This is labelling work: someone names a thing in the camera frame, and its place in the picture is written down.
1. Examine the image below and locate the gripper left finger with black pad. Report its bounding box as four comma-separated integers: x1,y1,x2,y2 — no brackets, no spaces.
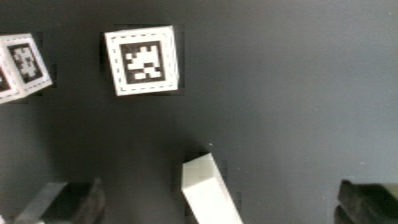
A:
12,179,106,224

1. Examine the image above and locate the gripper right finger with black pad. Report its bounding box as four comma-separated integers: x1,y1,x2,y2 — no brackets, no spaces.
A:
333,180,398,224

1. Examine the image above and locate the white chair back frame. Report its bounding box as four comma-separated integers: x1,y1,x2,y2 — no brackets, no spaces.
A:
181,154,243,224

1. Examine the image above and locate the white tagged cube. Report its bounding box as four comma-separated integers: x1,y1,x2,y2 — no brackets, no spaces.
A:
0,33,53,104
104,26,179,96

